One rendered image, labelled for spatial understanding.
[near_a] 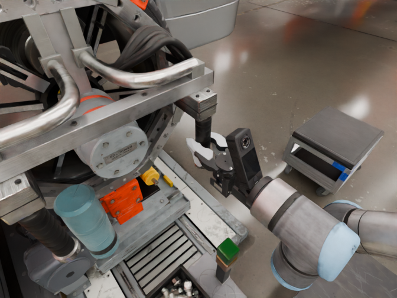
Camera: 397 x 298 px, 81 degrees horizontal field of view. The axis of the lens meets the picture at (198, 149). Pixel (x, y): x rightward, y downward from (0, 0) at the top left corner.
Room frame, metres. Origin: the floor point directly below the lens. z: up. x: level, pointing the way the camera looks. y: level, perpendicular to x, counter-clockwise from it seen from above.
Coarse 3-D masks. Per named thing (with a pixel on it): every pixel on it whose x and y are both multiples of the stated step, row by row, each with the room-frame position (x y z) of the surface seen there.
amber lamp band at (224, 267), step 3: (216, 255) 0.22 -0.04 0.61; (216, 258) 0.21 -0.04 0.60; (219, 258) 0.21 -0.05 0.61; (216, 261) 0.21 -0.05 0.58; (219, 261) 0.21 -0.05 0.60; (222, 261) 0.20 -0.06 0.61; (234, 261) 0.21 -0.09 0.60; (219, 264) 0.21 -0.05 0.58; (222, 264) 0.20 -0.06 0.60; (225, 264) 0.20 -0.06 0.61; (231, 264) 0.20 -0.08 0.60; (234, 264) 0.21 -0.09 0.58; (222, 267) 0.20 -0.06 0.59; (225, 267) 0.19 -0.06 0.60; (228, 267) 0.19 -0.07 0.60; (231, 267) 0.20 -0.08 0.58; (225, 270) 0.19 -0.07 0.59; (228, 270) 0.19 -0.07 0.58
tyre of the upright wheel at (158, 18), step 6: (150, 0) 0.68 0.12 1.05; (150, 6) 0.67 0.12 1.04; (156, 6) 0.69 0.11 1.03; (150, 12) 0.66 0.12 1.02; (156, 12) 0.68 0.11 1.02; (156, 18) 0.67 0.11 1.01; (162, 18) 0.70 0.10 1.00; (162, 24) 0.69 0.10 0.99; (168, 30) 0.70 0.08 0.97; (156, 114) 0.65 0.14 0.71; (150, 126) 0.63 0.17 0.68; (72, 180) 0.44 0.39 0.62; (78, 180) 0.45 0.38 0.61; (84, 180) 0.45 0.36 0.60
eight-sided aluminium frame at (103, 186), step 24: (0, 0) 0.40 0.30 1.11; (24, 0) 0.47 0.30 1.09; (48, 0) 0.45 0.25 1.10; (72, 0) 0.47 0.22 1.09; (96, 0) 0.49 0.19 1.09; (120, 0) 0.53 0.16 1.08; (144, 24) 0.56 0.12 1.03; (168, 120) 0.59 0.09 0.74; (144, 168) 0.50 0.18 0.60; (48, 192) 0.36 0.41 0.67; (96, 192) 0.40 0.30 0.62
